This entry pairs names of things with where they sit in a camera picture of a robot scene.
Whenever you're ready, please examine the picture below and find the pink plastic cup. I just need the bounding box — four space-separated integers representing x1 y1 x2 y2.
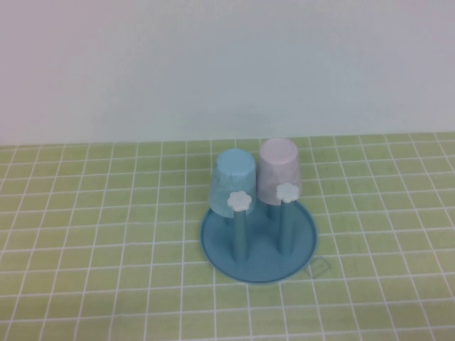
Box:
257 139 303 206

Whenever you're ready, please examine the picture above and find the light blue plastic cup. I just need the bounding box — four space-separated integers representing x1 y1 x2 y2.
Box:
207 148 257 218

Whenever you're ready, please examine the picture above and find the blue cup stand with pegs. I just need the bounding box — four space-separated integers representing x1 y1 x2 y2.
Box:
198 183 319 285

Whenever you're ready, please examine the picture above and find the clear tape piece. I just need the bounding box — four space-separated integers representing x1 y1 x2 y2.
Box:
307 258 331 280

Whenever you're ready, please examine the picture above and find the green checked tablecloth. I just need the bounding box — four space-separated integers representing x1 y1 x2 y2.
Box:
0 133 455 341

